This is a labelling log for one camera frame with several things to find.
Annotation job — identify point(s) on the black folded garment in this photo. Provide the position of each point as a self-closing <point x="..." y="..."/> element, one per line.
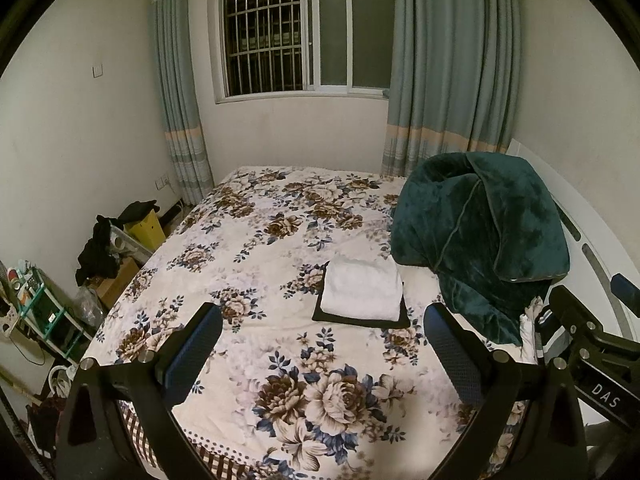
<point x="395" y="323"/>

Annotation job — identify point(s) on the white sweater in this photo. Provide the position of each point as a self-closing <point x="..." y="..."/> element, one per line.
<point x="360" y="285"/>

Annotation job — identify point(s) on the dark green plush blanket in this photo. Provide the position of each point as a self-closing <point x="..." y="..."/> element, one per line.
<point x="475" y="220"/>

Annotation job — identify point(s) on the white curved headboard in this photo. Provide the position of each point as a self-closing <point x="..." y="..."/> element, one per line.
<point x="595" y="232"/>

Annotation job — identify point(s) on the bed with floral bedspread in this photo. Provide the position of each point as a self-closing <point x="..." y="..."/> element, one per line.
<point x="250" y="240"/>

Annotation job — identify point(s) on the green storage rack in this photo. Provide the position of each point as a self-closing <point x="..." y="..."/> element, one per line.
<point x="45" y="310"/>

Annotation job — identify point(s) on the white wall switch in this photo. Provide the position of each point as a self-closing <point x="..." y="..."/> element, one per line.
<point x="98" y="70"/>

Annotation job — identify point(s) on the cardboard box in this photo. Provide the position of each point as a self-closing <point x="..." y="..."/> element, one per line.
<point x="117" y="282"/>

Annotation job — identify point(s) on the clear plastic bag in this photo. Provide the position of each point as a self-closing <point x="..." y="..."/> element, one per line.
<point x="92" y="307"/>

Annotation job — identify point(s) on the white plastic bin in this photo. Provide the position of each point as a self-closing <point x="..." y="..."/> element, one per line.
<point x="127" y="242"/>

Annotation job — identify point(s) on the dark red cloth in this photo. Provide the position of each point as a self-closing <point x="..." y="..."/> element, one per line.
<point x="45" y="425"/>

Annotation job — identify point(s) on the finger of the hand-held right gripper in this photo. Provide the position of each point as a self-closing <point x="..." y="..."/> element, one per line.
<point x="627" y="292"/>
<point x="577" y="310"/>

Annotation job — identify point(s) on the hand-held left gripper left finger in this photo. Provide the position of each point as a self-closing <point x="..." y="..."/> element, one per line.
<point x="196" y="341"/>

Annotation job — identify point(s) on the small black cloth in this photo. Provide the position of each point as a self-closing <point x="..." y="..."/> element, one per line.
<point x="139" y="211"/>

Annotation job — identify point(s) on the white cloth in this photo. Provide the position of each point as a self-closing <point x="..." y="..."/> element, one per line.
<point x="529" y="330"/>

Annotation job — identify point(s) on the wooden broom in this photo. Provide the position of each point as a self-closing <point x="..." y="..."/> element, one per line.
<point x="20" y="387"/>

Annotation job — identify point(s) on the yellow box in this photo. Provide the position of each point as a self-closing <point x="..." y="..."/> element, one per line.
<point x="147" y="232"/>

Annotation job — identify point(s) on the grey-green curtain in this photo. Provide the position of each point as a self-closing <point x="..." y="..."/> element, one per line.
<point x="180" y="85"/>
<point x="450" y="60"/>

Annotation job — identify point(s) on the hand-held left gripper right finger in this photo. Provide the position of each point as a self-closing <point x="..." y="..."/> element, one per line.
<point x="445" y="345"/>

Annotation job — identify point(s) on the barred window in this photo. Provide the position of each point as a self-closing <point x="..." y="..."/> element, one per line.
<point x="270" y="30"/>

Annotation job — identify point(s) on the white wall socket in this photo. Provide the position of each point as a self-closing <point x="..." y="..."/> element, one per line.
<point x="162" y="182"/>

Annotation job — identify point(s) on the black white striped garment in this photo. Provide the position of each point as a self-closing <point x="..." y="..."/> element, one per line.
<point x="550" y="346"/>

